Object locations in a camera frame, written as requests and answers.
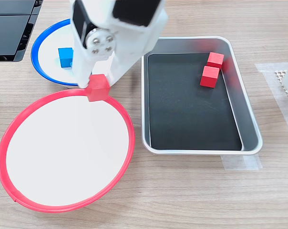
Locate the small blue cube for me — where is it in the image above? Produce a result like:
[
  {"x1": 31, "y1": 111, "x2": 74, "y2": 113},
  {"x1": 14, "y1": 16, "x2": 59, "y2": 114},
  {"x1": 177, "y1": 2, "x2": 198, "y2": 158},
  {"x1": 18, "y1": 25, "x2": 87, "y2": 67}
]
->
[{"x1": 58, "y1": 47, "x2": 74, "y2": 69}]

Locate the small red cube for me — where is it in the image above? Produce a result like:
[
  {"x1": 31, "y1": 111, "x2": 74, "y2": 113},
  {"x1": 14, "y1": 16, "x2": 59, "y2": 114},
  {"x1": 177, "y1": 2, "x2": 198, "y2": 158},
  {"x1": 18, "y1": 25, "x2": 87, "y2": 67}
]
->
[
  {"x1": 199, "y1": 65, "x2": 220, "y2": 88},
  {"x1": 85, "y1": 73, "x2": 111, "y2": 103},
  {"x1": 206, "y1": 52, "x2": 225, "y2": 70}
]

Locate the black tray mat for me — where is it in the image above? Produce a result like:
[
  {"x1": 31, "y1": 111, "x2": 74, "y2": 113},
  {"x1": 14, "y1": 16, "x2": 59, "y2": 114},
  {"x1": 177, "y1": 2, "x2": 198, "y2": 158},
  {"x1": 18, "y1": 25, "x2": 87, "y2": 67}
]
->
[{"x1": 147, "y1": 53, "x2": 243, "y2": 151}]

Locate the steel tray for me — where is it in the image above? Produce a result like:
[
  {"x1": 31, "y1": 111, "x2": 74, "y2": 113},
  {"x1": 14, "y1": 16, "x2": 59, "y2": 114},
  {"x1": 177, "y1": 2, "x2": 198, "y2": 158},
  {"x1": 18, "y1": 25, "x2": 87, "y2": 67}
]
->
[{"x1": 141, "y1": 36, "x2": 264, "y2": 156}]

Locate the white plate blue rim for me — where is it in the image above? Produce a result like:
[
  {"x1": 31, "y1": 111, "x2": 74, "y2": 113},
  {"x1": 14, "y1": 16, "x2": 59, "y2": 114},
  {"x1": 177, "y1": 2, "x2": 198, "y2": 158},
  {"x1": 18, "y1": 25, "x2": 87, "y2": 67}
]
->
[{"x1": 31, "y1": 18, "x2": 121, "y2": 90}]

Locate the black electronic device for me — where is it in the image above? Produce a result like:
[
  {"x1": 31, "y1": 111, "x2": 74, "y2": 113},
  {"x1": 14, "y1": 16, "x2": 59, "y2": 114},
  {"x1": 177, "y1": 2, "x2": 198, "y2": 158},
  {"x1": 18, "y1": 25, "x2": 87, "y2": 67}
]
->
[{"x1": 0, "y1": 0, "x2": 44, "y2": 62}]

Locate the white plate red rim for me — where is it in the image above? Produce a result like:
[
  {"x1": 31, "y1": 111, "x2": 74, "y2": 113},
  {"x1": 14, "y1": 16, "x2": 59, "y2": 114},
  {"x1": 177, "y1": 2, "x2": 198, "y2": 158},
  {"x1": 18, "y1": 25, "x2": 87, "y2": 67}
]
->
[{"x1": 0, "y1": 88, "x2": 136, "y2": 214}]

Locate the translucent film sheet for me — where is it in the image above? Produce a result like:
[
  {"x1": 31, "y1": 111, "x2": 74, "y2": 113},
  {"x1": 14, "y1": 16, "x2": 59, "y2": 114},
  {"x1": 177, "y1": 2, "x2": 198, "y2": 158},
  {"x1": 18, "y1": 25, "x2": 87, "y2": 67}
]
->
[{"x1": 255, "y1": 62, "x2": 288, "y2": 140}]

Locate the clear tape strip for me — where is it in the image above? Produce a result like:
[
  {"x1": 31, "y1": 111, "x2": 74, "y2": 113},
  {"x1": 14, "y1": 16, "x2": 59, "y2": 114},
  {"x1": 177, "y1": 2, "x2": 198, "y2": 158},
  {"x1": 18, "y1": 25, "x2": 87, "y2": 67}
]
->
[{"x1": 220, "y1": 154, "x2": 263, "y2": 171}]

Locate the pale perforated base plate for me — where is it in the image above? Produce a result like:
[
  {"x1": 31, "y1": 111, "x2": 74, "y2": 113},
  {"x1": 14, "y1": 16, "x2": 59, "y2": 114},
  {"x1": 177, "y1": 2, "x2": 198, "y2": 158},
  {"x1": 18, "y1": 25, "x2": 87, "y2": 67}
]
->
[{"x1": 274, "y1": 69, "x2": 288, "y2": 112}]

